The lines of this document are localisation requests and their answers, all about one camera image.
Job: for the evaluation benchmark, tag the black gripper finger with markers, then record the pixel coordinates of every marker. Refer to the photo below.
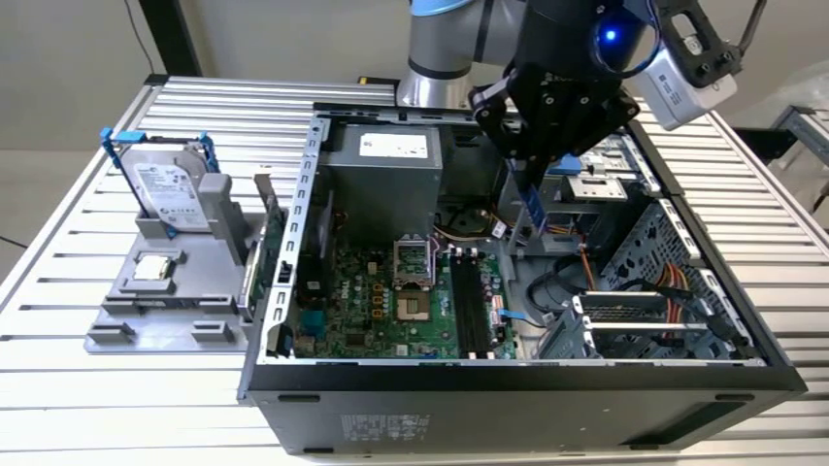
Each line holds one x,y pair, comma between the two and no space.
496,116
619,116

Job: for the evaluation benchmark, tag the RAM stick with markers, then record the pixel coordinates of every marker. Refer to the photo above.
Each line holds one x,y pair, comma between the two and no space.
535,204

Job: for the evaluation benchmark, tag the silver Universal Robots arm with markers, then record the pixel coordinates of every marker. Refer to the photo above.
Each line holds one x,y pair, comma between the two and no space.
441,53

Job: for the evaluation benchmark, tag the black RAM slot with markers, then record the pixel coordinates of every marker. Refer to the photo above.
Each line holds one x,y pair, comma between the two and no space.
476,306
460,306
468,306

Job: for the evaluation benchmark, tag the blue plastic drive latch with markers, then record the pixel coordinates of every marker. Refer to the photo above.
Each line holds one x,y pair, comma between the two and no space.
569,165

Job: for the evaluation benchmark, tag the grey metal drive cage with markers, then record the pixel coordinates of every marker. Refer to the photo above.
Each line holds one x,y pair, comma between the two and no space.
596,189

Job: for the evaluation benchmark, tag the grey power supply unit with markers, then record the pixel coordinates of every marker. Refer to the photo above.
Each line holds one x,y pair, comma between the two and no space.
383,194

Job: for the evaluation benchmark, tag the clear plastic wrap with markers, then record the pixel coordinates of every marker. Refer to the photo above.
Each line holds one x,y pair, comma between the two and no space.
807,87

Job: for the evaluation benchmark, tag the black case fan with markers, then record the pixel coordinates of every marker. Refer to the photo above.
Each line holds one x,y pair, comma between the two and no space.
321,233

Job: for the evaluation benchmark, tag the metal disk bay cage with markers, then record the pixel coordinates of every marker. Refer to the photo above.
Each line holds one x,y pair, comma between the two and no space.
623,306

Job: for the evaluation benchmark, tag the CPU socket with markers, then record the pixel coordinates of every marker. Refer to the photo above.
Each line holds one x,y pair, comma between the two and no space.
413,306

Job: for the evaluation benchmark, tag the green graphics card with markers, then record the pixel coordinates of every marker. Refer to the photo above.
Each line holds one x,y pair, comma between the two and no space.
272,228

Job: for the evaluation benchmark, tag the green motherboard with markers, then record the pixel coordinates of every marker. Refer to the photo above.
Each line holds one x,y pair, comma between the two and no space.
363,315

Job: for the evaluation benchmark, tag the teal port connector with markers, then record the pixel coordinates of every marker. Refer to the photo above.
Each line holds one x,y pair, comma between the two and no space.
313,322

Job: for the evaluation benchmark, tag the hard disk in blue carrier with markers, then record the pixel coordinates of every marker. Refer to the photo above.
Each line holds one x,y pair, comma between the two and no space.
162,189

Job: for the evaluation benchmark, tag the grey parts rack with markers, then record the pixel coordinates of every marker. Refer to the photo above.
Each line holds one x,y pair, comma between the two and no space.
194,272

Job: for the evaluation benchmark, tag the black open PC case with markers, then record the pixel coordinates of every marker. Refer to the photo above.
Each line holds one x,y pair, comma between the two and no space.
453,412

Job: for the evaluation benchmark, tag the silver CPU chip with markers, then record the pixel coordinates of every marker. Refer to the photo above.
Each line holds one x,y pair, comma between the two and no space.
150,267

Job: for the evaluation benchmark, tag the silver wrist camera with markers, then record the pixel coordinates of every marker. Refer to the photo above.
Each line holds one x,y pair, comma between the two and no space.
680,92

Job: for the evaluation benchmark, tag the black bracketed wrist camera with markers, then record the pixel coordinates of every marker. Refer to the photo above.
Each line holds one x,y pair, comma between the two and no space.
712,48

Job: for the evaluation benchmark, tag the grey aluminium side frame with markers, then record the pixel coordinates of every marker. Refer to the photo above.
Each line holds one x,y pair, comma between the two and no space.
803,160

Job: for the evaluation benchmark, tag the black vertical post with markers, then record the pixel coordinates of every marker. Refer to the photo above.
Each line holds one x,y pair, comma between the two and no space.
172,39

